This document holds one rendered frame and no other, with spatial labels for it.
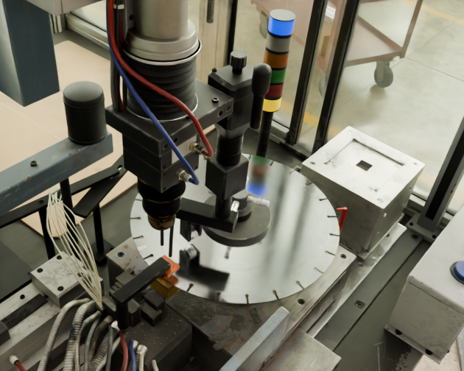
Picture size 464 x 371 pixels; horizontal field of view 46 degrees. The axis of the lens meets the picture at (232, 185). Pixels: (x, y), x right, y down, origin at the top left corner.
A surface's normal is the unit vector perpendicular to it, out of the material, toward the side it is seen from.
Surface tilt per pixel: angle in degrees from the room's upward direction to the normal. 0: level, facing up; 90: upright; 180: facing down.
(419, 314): 90
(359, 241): 90
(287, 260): 0
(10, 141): 0
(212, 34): 90
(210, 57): 90
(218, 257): 0
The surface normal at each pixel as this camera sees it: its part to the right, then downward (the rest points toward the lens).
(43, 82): 0.76, 0.47
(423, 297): -0.64, 0.47
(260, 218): 0.18, -0.72
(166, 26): 0.33, 0.65
